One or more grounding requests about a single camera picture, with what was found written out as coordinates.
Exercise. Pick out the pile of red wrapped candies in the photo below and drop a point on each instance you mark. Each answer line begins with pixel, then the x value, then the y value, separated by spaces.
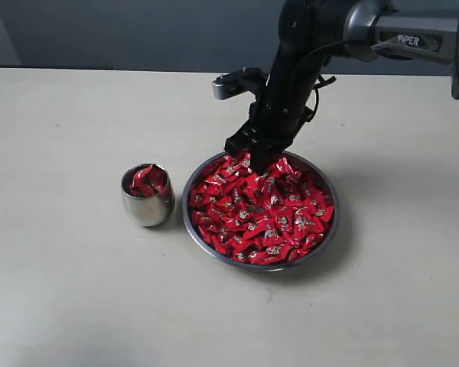
pixel 264 219

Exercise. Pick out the stainless steel cup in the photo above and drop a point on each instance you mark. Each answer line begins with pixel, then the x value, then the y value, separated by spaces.
pixel 148 211

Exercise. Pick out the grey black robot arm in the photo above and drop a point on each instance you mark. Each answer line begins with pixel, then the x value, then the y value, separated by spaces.
pixel 311 33

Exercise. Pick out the steel bowl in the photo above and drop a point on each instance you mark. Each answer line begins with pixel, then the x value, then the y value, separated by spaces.
pixel 323 183

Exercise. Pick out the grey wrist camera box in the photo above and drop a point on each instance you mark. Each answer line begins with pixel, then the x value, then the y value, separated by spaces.
pixel 249 79

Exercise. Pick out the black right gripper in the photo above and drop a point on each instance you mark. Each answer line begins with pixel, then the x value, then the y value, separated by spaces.
pixel 276 119

